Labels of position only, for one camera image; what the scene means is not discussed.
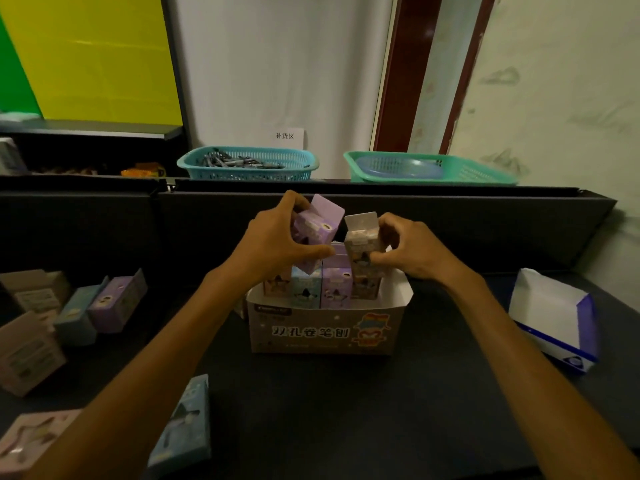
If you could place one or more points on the person's right hand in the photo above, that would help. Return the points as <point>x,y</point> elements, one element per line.
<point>422,254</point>

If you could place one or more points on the white paper label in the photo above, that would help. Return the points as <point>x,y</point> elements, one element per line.
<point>289,138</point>

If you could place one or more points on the person's right thumb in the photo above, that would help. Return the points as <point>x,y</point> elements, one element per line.
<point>382,258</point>

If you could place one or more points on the small purple sharpener box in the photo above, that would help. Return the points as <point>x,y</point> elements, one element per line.
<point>320,222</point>
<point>336,287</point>
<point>117,302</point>

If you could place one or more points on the white packet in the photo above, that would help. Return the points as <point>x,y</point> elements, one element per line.
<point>11,157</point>

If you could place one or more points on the pile of grey pens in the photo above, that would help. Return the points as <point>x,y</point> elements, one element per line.
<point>235,160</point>

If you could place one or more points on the white and blue empty carton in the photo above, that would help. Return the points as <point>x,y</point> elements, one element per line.
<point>550,309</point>

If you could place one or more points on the person's left thumb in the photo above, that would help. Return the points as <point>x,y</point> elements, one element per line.
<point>312,252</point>

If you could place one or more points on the black shelf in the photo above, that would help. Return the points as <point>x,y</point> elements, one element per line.
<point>90,128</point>

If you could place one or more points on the yellow and green board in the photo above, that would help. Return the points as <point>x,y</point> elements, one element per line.
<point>90,54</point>

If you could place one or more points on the open printed display carton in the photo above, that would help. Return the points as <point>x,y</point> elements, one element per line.
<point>325,329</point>

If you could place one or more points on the green plastic basket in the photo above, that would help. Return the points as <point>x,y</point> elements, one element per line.
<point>475,172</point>

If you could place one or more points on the brown door frame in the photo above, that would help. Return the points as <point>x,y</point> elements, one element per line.
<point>407,69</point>

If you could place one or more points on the person's left forearm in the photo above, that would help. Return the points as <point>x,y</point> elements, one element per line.
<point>145,374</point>

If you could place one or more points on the person's right forearm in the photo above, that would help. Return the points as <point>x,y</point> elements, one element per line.
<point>530,364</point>

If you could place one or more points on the black partition panel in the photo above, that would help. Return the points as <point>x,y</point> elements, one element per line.
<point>475,227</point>

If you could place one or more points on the small beige sharpener box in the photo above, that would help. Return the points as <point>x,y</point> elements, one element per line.
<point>366,288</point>
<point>359,239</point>
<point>37,289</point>

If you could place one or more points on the orange object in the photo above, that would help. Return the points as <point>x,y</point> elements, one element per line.
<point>142,170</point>

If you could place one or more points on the small blue sharpener box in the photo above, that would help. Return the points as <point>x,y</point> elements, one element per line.
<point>185,429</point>
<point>306,292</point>
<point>77,317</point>

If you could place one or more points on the person's left hand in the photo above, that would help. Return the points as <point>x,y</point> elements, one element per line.
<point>265,249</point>

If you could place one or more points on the teal plastic basket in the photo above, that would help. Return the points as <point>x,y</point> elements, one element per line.
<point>295,167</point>

